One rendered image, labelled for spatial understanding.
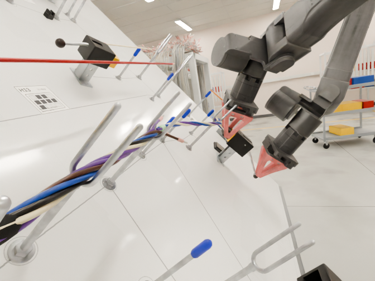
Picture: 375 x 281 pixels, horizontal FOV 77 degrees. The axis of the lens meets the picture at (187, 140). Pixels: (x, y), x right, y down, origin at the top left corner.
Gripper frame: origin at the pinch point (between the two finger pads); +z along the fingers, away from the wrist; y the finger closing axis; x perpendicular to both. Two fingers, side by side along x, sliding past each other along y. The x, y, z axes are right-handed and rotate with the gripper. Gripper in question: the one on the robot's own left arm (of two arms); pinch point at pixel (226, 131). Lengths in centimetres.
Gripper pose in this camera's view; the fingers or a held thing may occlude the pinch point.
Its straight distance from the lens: 59.1
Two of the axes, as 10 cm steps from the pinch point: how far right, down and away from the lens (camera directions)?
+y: -0.4, 4.4, -9.0
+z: -3.0, 8.5, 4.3
